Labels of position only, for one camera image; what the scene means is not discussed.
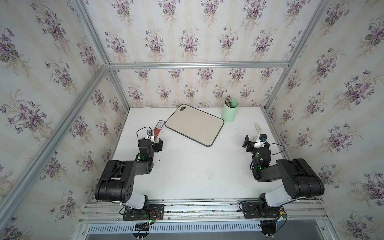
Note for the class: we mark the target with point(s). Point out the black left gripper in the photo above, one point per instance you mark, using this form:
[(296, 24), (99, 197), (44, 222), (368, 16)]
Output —
[(157, 146)]

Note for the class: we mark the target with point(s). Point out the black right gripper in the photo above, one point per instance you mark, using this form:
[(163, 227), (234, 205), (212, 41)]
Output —
[(250, 145)]

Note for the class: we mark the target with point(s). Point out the white ceramic knife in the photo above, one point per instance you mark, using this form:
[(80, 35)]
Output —
[(259, 132)]

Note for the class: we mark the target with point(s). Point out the red rectangular box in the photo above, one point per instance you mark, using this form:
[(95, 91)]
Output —
[(158, 129)]

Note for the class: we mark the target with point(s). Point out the beige green-rimmed cutting board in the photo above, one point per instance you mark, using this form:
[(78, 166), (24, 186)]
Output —
[(195, 124)]

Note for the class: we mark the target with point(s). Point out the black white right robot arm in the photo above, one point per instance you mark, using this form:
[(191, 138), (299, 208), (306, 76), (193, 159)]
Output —
[(298, 178)]

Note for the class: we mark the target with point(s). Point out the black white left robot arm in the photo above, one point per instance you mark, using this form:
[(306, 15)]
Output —
[(116, 184)]

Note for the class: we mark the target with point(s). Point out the green pencil cup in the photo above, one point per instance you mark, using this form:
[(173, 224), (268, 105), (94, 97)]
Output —
[(229, 113)]

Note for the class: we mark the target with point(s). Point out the pencils in cup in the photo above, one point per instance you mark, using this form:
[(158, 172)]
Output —
[(228, 101)]

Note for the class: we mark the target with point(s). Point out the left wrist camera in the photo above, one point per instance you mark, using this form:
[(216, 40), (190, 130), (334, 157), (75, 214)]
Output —
[(150, 135)]

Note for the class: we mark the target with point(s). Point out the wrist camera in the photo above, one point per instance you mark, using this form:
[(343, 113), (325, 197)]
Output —
[(150, 135), (263, 138)]

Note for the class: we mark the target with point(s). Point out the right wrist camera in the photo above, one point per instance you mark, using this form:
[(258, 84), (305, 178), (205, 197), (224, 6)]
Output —
[(263, 138)]

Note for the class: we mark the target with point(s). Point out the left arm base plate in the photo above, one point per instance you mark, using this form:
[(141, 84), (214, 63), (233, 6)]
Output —
[(151, 213)]

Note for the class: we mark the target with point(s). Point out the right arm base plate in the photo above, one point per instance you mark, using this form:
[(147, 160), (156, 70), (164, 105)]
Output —
[(260, 211)]

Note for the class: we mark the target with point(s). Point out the aluminium mounting rail frame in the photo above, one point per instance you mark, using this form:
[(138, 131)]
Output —
[(170, 216)]

